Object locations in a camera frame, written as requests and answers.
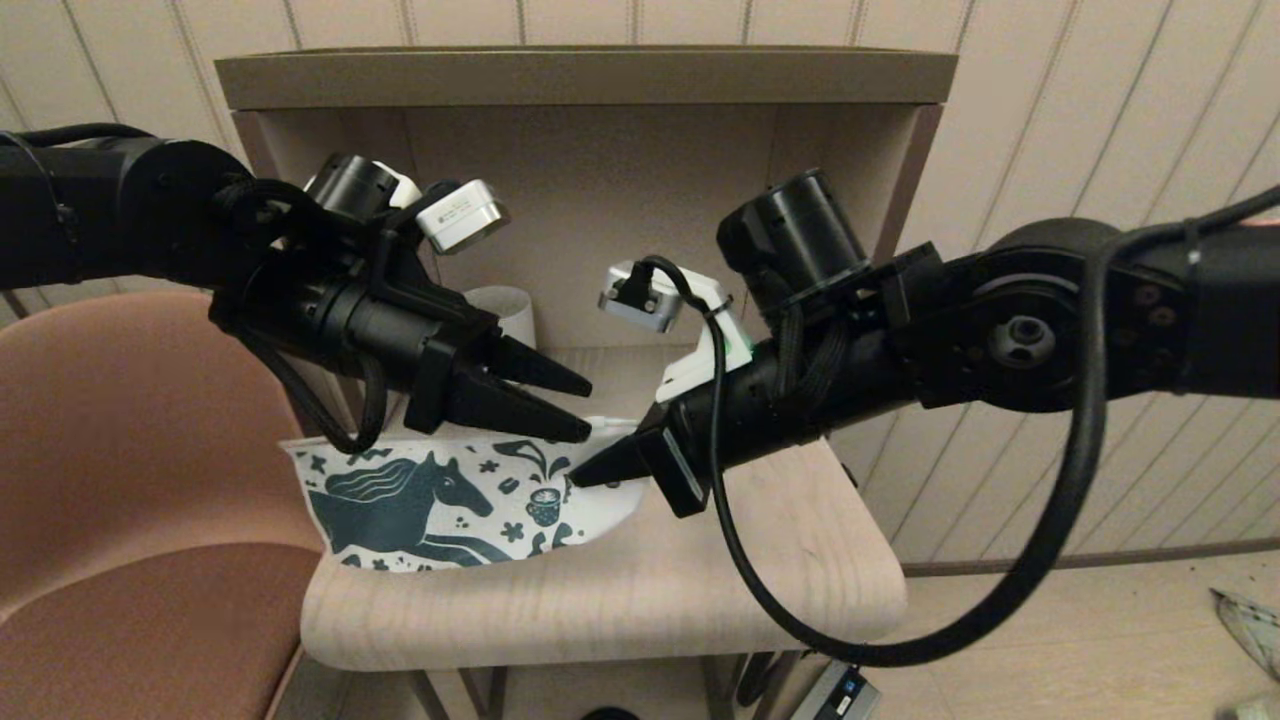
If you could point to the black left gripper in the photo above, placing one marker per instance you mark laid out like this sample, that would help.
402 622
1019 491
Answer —
400 340

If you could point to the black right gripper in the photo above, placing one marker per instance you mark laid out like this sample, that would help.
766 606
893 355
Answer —
750 415

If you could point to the white horse-print zip pouch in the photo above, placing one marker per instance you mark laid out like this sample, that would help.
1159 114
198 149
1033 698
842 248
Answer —
400 510

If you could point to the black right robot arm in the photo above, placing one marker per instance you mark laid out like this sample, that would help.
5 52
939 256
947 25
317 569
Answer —
1050 330

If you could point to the white ceramic mug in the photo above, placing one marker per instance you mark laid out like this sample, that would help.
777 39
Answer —
515 315

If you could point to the light wood desk with hutch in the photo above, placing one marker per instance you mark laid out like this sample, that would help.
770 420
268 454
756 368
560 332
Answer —
650 600

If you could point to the black rounded robot part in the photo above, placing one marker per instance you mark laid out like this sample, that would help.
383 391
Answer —
610 715

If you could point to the grey power adapter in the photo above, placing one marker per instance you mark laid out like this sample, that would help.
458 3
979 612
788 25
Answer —
840 700

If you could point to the pink upholstered chair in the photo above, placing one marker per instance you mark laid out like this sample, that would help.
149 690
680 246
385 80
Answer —
150 640

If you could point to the patterned fabric item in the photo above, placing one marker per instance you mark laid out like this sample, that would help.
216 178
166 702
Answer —
1250 630

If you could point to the pale floor object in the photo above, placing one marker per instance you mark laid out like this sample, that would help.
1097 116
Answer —
1255 710

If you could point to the white right camera bracket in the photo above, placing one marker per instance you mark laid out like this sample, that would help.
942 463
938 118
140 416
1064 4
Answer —
690 375

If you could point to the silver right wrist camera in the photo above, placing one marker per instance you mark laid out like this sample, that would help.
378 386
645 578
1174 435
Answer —
640 305

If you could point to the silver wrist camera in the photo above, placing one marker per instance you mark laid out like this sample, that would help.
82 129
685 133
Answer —
640 305
460 215

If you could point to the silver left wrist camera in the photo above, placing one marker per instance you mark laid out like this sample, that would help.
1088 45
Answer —
460 215

